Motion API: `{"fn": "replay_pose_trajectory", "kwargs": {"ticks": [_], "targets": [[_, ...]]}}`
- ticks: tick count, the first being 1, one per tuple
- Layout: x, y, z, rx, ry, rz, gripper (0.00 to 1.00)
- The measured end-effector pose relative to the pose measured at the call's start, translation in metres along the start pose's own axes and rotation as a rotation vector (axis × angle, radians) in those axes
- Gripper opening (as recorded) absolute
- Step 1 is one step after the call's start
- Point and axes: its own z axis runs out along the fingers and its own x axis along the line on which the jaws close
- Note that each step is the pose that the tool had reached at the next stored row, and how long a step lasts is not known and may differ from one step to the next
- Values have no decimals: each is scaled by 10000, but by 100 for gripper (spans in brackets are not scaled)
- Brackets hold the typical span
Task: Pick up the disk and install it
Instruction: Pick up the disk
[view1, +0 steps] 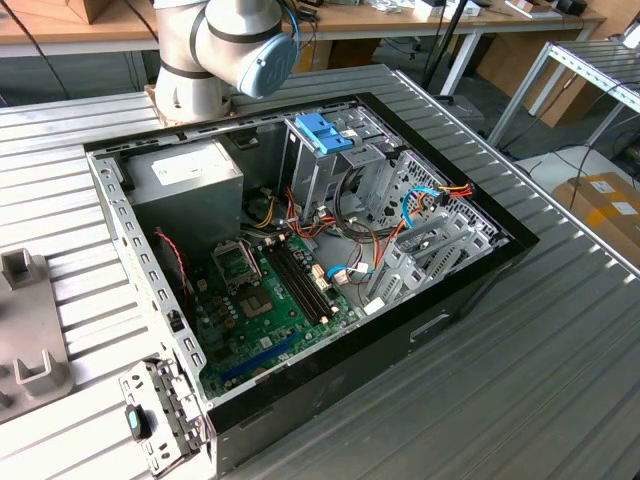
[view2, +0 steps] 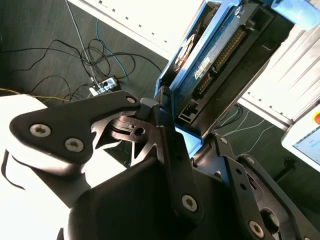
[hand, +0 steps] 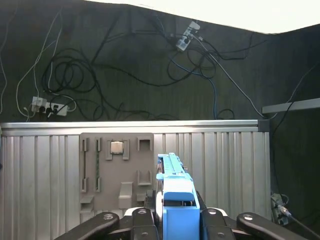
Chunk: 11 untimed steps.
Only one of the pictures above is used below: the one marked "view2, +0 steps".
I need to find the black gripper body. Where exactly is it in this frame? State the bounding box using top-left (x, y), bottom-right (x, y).
top-left (58, 155), bottom-right (247, 240)

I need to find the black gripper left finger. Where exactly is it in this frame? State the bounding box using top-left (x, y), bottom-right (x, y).
top-left (8, 86), bottom-right (205, 225)

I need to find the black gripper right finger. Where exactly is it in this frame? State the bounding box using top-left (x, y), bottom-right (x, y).
top-left (193, 133), bottom-right (320, 240)

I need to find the hard disk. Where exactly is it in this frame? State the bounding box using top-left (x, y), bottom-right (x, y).
top-left (153, 0), bottom-right (320, 158)

